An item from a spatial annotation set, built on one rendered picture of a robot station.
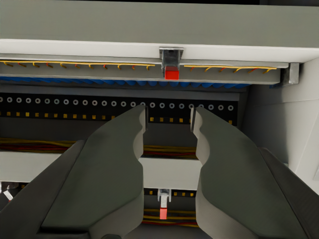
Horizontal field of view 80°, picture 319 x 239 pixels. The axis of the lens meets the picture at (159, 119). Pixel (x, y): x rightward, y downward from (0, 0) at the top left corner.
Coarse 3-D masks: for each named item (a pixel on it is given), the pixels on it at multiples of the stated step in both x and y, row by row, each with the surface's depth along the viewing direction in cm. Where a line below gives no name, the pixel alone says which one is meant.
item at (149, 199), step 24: (264, 0) 36; (240, 96) 43; (0, 120) 48; (24, 120) 47; (48, 120) 47; (72, 120) 47; (240, 120) 45; (24, 144) 50; (72, 144) 50; (144, 144) 49; (168, 144) 49; (192, 144) 48
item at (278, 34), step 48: (0, 0) 21; (48, 0) 21; (0, 48) 24; (48, 48) 24; (96, 48) 23; (144, 48) 22; (192, 48) 22; (240, 48) 21; (288, 48) 21; (144, 96) 40; (192, 96) 40; (288, 96) 28
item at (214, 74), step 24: (0, 72) 29; (24, 72) 29; (48, 72) 29; (72, 72) 28; (96, 72) 28; (120, 72) 28; (144, 72) 28; (192, 72) 28; (216, 72) 27; (240, 72) 27; (264, 72) 27
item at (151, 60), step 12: (48, 60) 27; (60, 60) 26; (72, 60) 26; (84, 60) 26; (96, 60) 26; (108, 60) 26; (120, 60) 26; (132, 60) 26; (144, 60) 26; (156, 60) 26; (180, 60) 26; (192, 60) 26; (204, 60) 26; (216, 60) 26
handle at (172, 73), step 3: (168, 66) 19; (171, 66) 22; (174, 66) 22; (165, 69) 17; (168, 69) 17; (171, 69) 17; (174, 69) 17; (177, 69) 17; (165, 72) 16; (168, 72) 16; (171, 72) 16; (174, 72) 16; (177, 72) 16; (165, 75) 16; (168, 75) 16; (171, 75) 16; (174, 75) 16; (177, 75) 16; (165, 78) 17; (168, 78) 16; (171, 78) 16; (174, 78) 16; (177, 78) 16
